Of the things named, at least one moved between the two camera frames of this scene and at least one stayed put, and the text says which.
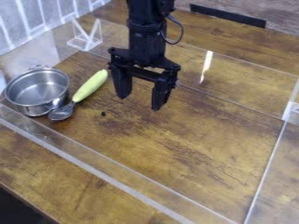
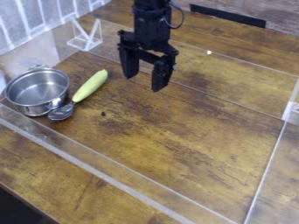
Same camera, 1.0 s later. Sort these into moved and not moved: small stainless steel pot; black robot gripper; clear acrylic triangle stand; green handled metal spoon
Moved: black robot gripper
Not moved: clear acrylic triangle stand; small stainless steel pot; green handled metal spoon
